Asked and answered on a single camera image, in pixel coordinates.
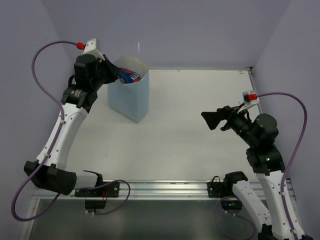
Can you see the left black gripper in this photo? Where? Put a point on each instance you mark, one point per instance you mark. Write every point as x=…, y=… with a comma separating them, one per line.
x=107, y=70

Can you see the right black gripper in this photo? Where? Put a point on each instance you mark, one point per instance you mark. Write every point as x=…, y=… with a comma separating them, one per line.
x=213, y=118

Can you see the blue red snack packet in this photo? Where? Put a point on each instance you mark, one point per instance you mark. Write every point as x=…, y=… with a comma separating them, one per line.
x=127, y=76

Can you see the light blue paper bag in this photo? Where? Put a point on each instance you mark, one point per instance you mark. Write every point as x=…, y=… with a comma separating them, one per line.
x=131, y=100

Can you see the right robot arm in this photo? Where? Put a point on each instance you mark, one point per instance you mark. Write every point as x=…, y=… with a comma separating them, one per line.
x=275, y=220

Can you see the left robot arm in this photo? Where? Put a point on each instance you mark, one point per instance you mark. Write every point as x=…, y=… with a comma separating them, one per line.
x=48, y=172

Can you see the right base control box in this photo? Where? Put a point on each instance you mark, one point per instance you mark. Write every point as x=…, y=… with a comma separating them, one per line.
x=231, y=205

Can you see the base control box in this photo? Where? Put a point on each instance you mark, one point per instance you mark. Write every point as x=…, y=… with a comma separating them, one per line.
x=231, y=205
x=93, y=205

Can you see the left base control box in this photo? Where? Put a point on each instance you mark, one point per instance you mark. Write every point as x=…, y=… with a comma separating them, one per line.
x=93, y=205

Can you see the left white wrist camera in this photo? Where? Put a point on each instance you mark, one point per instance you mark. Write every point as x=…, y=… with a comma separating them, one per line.
x=92, y=47

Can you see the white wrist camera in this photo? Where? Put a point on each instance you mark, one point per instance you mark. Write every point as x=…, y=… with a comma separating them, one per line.
x=250, y=99
x=92, y=47

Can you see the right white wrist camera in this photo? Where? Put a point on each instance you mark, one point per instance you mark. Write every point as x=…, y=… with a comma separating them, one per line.
x=250, y=99

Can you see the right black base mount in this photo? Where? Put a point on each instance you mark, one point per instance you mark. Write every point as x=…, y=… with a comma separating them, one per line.
x=216, y=188

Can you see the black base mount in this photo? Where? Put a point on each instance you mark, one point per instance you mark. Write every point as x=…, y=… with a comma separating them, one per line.
x=109, y=191
x=216, y=188

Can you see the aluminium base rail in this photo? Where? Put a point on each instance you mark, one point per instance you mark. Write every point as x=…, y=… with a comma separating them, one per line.
x=168, y=190

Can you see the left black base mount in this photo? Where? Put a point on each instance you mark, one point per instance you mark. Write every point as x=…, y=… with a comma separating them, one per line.
x=109, y=191

